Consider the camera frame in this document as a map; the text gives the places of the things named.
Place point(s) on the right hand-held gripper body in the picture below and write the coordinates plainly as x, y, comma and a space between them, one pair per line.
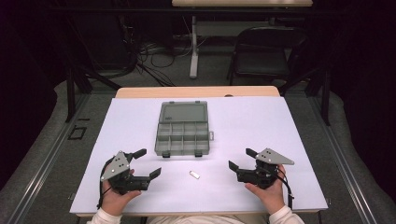
272, 158

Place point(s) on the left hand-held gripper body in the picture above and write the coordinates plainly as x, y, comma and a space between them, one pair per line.
115, 165

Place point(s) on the small silver metal piece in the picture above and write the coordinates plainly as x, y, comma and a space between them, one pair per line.
194, 174

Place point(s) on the grey plastic compartment organizer box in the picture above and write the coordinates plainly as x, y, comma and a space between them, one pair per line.
183, 137

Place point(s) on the person's left hand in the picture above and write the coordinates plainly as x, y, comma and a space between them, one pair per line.
115, 200

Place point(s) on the person's right hand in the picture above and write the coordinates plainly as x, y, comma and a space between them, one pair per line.
272, 197

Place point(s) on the white table mat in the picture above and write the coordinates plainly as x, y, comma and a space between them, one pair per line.
249, 130

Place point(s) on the person's beige clothed torso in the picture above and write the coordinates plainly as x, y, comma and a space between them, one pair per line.
199, 220

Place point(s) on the light wooden table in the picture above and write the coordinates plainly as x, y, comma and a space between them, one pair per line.
186, 92

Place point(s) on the black metal stand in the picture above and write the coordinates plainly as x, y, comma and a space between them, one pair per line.
325, 96
71, 93

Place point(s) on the black folding chair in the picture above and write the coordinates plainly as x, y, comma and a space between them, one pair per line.
264, 62

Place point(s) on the wooden table with white leg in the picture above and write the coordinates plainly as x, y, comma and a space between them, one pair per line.
243, 3

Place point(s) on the grey metal floor rail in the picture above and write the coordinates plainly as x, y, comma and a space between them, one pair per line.
46, 163
342, 157

